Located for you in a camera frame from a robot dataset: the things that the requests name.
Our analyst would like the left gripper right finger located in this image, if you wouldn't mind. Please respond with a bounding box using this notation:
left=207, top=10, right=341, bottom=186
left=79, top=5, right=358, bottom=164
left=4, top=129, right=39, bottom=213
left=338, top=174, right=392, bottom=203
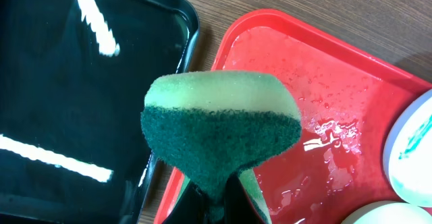
left=224, top=174, right=265, bottom=224

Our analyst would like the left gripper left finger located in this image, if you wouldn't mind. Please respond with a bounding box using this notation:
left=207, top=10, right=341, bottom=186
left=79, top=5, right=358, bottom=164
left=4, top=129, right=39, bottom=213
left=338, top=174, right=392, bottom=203
left=163, top=181, right=210, bottom=224

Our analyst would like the green yellow sponge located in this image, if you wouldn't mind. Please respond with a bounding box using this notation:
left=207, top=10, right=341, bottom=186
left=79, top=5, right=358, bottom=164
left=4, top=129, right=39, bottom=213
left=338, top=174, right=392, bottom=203
left=141, top=71, right=302, bottom=223

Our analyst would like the light blue plate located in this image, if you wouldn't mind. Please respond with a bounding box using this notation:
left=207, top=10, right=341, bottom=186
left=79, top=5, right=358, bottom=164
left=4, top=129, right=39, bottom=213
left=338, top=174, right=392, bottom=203
left=342, top=201, right=431, bottom=224
left=383, top=90, right=431, bottom=208

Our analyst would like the red plastic tray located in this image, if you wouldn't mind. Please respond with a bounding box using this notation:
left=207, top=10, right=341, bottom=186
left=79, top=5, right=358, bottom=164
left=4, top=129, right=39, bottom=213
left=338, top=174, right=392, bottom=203
left=153, top=8, right=432, bottom=224

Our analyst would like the black rectangular tray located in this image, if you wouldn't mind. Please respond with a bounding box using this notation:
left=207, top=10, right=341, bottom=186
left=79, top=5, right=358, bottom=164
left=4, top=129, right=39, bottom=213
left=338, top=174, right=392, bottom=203
left=1, top=0, right=200, bottom=223

